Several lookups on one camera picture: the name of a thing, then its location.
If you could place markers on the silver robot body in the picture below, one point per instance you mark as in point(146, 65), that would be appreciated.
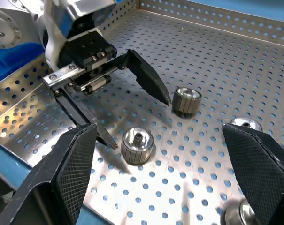
point(3, 28)

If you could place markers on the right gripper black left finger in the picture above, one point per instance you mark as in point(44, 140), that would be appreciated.
point(62, 178)

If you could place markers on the perforated steel tray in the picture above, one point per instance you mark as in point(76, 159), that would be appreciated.
point(226, 70)

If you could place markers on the blue plastic tray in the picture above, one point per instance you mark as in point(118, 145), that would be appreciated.
point(5, 62)

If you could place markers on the ribbed metal roller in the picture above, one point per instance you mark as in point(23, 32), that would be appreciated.
point(236, 213)
point(240, 122)
point(186, 104)
point(134, 155)

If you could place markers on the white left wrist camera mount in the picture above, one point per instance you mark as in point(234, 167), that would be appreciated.
point(53, 42)

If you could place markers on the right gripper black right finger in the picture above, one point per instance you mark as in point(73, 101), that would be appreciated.
point(261, 168)

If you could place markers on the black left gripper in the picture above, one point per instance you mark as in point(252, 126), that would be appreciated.
point(85, 51)

